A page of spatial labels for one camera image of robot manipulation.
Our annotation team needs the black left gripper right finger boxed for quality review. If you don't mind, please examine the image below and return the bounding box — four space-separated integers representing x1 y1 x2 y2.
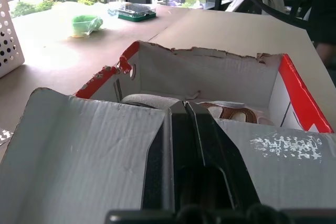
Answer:
185 101 261 210

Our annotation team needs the green box with clear lid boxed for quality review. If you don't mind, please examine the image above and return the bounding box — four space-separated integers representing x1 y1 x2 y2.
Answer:
118 3 158 23

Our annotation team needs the green bowl with plastic wrap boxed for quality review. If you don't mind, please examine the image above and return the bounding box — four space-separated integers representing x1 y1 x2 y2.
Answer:
71 15 104 39

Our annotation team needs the white perforated plastic basket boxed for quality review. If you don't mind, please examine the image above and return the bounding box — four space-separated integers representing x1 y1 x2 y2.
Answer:
0 0 26 79

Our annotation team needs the black and white patterned object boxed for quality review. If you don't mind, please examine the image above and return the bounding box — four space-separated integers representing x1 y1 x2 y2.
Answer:
0 128 14 146

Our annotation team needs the white and brown shoe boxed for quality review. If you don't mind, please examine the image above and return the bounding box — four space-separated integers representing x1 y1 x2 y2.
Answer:
121 93 275 126

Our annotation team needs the red and white cardboard shoebox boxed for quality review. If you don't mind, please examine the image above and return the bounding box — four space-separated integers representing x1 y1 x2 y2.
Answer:
0 40 336 224

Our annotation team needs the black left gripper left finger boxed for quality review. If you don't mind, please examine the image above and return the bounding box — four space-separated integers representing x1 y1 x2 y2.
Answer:
141 100 206 211

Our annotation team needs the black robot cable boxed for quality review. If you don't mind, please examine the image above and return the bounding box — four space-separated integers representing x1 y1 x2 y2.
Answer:
227 0 316 29

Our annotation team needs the person in dark clothes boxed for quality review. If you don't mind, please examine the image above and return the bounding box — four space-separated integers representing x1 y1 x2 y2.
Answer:
305 0 336 70

